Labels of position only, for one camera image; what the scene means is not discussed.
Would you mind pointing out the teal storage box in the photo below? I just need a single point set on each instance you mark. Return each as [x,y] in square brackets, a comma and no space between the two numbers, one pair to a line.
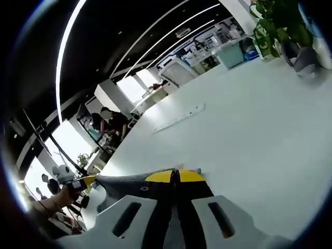
[229,54]

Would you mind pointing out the small black device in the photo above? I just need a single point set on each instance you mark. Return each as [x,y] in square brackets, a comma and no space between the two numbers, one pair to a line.
[84,201]

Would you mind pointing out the blue white spray bottle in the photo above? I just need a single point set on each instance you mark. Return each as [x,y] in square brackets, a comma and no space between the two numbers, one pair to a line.
[320,46]

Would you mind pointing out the white power strip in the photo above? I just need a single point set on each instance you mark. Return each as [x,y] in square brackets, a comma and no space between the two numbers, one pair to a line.
[179,118]

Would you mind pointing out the small potted plant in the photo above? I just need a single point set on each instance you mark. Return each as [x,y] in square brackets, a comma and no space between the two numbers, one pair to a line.
[83,159]

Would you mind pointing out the green white carton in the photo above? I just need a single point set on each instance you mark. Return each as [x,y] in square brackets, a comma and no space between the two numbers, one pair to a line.
[264,50]

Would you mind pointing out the person's left hand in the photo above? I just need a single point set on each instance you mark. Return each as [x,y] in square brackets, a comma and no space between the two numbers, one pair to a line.
[63,197]

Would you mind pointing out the blue flat item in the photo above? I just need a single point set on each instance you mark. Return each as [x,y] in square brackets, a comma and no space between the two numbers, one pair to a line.
[251,55]

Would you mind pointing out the green potted plant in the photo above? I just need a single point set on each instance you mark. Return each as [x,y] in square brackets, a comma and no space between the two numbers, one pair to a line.
[280,23]

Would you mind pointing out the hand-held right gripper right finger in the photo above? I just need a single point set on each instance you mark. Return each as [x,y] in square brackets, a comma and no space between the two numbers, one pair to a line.
[199,207]

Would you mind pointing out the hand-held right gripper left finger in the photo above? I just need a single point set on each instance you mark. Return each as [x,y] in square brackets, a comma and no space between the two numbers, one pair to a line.
[145,207]

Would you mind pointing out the grey towel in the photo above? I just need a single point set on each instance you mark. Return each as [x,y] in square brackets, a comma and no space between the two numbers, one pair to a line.
[119,182]

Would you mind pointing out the white office chair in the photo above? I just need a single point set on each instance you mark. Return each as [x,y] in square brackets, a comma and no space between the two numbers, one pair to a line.
[177,72]

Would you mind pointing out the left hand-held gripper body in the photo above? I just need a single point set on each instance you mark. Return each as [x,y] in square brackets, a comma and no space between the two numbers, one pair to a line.
[64,175]

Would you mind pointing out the small white box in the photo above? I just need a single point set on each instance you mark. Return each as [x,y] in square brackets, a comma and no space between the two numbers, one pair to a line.
[95,185]

